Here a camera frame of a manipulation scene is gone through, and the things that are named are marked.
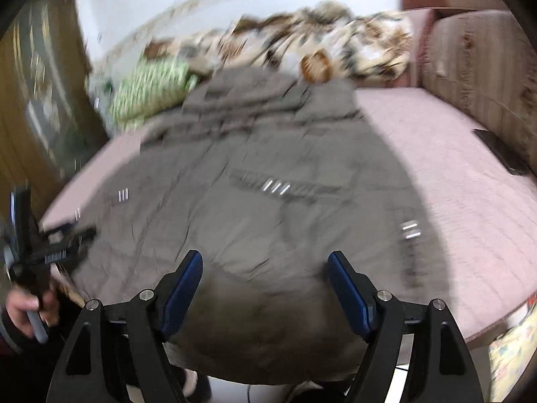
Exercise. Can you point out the leaf print blanket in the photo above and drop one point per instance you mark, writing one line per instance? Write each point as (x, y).
(316, 45)

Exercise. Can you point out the black smartphone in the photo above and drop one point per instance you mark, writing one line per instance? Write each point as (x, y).
(510, 160)

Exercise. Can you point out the striped brown sofa cushion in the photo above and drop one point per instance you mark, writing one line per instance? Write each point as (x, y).
(482, 63)

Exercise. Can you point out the yellow floral bedsheet edge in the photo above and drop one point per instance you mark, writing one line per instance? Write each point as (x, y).
(511, 352)

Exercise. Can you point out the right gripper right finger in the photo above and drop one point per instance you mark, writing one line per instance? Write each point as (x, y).
(355, 293)

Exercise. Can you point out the person left hand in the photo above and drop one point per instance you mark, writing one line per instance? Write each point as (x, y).
(19, 302)

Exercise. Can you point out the dark wooden glass cabinet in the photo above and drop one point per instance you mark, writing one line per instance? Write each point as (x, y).
(49, 130)

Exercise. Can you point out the pink quilted mattress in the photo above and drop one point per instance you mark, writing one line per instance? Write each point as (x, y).
(485, 218)

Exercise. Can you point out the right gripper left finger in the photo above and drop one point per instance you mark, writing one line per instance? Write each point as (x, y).
(175, 292)

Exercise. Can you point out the grey quilted puffer jacket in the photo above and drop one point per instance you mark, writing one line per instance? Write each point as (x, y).
(266, 177)

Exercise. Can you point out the red brown sofa headboard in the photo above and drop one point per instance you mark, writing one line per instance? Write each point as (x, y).
(423, 14)

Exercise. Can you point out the green checkered pillow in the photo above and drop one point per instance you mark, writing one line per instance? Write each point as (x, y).
(153, 86)

